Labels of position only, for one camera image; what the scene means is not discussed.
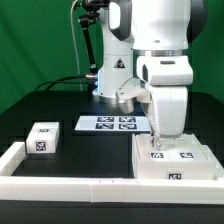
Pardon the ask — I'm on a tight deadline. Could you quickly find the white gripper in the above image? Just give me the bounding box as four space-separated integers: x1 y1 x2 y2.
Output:
136 56 193 149

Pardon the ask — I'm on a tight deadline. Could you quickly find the white cabinet door panel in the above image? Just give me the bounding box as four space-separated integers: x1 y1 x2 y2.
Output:
171 133 213 162
133 133 174 162

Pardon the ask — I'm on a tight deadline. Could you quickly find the white cabinet body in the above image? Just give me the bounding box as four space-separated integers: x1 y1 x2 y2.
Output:
132 138 215 180

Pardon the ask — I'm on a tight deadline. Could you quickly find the small white tagged box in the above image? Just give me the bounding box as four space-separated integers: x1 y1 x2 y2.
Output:
26 122 59 154

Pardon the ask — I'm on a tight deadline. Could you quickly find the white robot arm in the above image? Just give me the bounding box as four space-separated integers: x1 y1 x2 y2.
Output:
93 0 207 148

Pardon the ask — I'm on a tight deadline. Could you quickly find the white fiducial marker sheet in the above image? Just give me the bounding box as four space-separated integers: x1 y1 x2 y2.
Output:
75 116 151 132

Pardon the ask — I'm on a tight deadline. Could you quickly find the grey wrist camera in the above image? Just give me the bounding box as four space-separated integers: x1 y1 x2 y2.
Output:
116 86 149 114

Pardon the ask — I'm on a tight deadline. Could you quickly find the black cable bundle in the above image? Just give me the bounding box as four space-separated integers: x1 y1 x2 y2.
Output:
35 75 98 92

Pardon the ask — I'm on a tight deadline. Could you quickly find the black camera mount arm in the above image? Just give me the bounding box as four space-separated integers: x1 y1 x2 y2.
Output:
79 0 110 74

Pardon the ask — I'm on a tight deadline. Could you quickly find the white U-shaped fence frame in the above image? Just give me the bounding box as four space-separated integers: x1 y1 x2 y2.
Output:
0 142 224 205

